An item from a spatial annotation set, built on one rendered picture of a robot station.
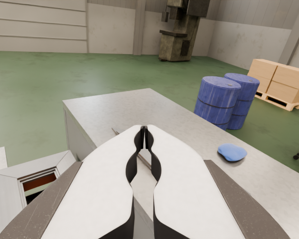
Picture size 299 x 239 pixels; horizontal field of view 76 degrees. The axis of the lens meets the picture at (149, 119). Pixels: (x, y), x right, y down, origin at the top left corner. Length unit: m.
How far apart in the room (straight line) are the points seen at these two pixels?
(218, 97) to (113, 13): 5.96
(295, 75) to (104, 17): 6.03
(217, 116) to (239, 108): 0.60
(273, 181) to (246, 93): 2.49
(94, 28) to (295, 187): 7.45
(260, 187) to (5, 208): 0.90
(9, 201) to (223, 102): 2.43
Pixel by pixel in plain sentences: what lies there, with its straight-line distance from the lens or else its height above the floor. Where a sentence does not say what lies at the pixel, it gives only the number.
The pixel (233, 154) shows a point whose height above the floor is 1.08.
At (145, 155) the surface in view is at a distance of 0.70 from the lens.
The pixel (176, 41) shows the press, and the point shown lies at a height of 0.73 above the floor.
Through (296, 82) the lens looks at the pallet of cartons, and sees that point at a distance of 5.15.
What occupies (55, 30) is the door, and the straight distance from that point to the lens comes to 7.57.
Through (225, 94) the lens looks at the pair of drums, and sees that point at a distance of 2.70.
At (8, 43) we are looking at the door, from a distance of 7.69.
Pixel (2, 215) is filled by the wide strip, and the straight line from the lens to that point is 0.91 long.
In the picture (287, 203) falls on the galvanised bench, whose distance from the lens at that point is 0.79.
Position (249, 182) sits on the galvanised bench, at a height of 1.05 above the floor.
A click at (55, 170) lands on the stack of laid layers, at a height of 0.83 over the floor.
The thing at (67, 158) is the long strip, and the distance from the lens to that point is 1.05.
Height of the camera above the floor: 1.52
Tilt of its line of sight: 29 degrees down
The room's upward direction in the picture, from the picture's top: 8 degrees clockwise
